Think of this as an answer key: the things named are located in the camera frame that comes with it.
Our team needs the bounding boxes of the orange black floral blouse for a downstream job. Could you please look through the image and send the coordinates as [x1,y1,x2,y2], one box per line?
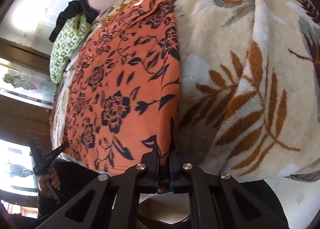
[63,0,181,193]

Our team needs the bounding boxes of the person left hand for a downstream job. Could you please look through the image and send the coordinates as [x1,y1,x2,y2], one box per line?
[38,167,60,198]

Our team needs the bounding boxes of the wooden stained glass door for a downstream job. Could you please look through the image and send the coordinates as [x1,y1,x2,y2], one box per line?
[0,37,57,219]

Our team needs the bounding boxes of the green white checkered pillow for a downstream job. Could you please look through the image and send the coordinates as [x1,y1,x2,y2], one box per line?
[49,14,91,83]

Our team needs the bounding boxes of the black garment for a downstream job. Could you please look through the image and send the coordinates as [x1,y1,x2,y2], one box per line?
[49,0,99,43]

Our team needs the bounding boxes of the leaf pattern fleece blanket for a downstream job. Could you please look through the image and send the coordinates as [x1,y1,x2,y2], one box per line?
[50,0,319,182]

